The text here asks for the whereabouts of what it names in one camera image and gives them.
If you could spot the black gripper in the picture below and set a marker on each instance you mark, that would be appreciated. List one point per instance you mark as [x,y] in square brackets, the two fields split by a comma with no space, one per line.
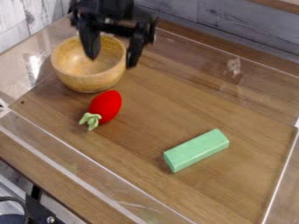
[95,16]

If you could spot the red plush strawberry toy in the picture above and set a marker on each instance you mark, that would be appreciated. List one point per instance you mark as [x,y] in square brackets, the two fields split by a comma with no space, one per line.
[103,109]

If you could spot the wooden bowl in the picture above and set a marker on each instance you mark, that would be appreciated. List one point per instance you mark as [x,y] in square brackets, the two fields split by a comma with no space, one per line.
[90,75]

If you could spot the clear acrylic tray barrier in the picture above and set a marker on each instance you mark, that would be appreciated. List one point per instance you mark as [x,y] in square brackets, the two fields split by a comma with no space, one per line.
[196,83]

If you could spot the green rectangular block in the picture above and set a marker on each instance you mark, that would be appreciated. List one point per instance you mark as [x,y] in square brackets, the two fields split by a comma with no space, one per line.
[196,149]

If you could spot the black metal bracket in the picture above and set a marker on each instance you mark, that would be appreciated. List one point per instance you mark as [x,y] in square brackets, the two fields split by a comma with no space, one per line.
[40,215]

